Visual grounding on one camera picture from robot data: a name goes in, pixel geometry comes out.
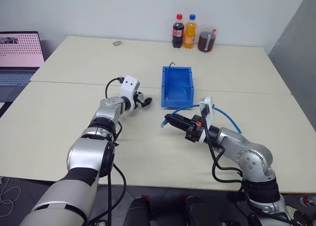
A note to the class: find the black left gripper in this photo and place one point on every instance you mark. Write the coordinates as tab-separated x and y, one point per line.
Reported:
137	102

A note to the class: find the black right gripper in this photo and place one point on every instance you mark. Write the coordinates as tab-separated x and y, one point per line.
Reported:
195	130

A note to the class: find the white coupler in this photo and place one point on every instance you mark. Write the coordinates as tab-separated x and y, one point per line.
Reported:
140	94

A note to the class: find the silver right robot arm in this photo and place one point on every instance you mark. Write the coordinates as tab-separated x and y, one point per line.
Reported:
251	159

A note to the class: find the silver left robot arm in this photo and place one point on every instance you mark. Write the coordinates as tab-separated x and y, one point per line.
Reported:
86	151

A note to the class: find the blue plastic bin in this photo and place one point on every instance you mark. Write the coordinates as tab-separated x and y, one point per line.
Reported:
177	82

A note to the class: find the small grey tape roll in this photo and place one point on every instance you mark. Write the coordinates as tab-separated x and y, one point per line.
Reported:
117	43

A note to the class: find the cola bottle red cap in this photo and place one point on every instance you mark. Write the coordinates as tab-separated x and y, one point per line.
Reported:
178	35

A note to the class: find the orange soda bottle blue cap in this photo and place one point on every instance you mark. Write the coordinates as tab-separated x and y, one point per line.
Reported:
189	36

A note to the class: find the clear jug dark liquid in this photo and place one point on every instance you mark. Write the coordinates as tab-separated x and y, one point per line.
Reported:
207	41

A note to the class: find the dark rounded shape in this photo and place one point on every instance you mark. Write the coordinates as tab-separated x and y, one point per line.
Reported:
137	211
195	210

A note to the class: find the grey laptop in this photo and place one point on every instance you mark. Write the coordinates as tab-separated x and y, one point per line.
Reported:
17	62

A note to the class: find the red and white object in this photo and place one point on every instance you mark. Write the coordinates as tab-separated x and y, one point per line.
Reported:
307	200

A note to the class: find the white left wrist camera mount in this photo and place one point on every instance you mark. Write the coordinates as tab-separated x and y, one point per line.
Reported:
129	86

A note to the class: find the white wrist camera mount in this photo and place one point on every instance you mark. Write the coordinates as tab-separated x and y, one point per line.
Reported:
129	86
209	112

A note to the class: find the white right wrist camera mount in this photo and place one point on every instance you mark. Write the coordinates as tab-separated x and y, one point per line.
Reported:
209	112

